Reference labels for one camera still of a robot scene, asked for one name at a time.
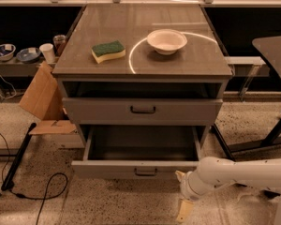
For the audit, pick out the white paper cup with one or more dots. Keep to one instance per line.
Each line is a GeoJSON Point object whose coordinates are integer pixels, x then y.
{"type": "Point", "coordinates": [48, 52]}

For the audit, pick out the black right stand leg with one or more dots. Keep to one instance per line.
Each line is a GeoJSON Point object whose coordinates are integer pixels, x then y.
{"type": "Point", "coordinates": [222, 142]}

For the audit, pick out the blue bowl right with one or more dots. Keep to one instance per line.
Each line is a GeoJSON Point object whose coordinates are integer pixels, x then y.
{"type": "Point", "coordinates": [28, 55]}

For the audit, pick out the black left stand leg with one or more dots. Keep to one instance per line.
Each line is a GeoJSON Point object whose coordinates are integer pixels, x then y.
{"type": "Point", "coordinates": [8, 181]}

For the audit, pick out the grey top drawer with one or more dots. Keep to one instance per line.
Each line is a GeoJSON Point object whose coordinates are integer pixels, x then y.
{"type": "Point", "coordinates": [142, 111]}

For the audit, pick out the dark side table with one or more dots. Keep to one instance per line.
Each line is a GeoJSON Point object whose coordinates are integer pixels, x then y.
{"type": "Point", "coordinates": [270, 52]}

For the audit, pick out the blue bowl left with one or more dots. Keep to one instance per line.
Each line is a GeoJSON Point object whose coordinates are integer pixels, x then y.
{"type": "Point", "coordinates": [6, 52]}

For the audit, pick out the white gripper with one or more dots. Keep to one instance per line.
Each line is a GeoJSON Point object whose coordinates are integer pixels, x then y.
{"type": "Point", "coordinates": [186, 186]}

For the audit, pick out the blue bowl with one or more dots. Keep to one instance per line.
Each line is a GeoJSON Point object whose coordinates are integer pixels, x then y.
{"type": "Point", "coordinates": [6, 52]}
{"type": "Point", "coordinates": [28, 55]}

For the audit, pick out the brown glass jar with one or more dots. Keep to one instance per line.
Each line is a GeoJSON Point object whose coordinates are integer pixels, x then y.
{"type": "Point", "coordinates": [59, 42]}

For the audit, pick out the white bowl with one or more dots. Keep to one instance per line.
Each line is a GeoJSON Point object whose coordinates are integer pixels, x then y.
{"type": "Point", "coordinates": [166, 41]}

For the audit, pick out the grey drawer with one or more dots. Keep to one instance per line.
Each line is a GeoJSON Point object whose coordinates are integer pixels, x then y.
{"type": "Point", "coordinates": [142, 111]}
{"type": "Point", "coordinates": [138, 152]}

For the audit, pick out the black stand leg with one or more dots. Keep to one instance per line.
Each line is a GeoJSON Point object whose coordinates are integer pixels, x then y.
{"type": "Point", "coordinates": [8, 181]}
{"type": "Point", "coordinates": [222, 142]}

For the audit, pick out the cardboard box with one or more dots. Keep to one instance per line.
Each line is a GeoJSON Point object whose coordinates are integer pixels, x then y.
{"type": "Point", "coordinates": [43, 100]}

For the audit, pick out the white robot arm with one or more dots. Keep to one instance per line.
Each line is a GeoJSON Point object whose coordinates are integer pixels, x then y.
{"type": "Point", "coordinates": [213, 173]}

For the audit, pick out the grey drawer cabinet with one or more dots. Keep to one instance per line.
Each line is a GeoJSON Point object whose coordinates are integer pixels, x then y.
{"type": "Point", "coordinates": [197, 71]}

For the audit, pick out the green yellow sponge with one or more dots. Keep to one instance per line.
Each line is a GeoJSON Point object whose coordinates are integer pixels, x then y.
{"type": "Point", "coordinates": [108, 51]}

